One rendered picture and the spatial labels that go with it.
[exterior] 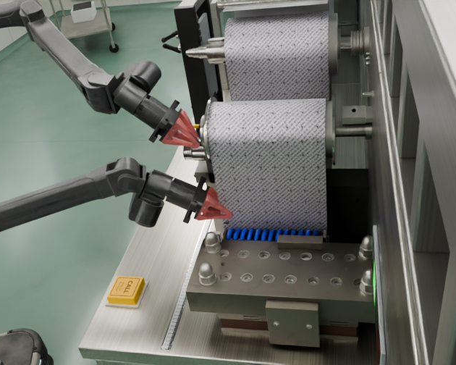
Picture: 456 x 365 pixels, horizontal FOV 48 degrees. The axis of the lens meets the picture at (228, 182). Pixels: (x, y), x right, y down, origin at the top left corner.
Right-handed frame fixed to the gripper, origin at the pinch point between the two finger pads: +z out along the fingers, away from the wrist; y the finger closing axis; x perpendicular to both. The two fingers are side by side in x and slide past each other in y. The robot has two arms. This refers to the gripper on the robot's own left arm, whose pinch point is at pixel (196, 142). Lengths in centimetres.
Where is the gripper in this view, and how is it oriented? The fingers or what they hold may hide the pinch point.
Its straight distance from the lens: 113.0
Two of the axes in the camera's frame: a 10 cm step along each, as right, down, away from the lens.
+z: 8.1, 5.5, 1.9
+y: -2.0, 5.7, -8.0
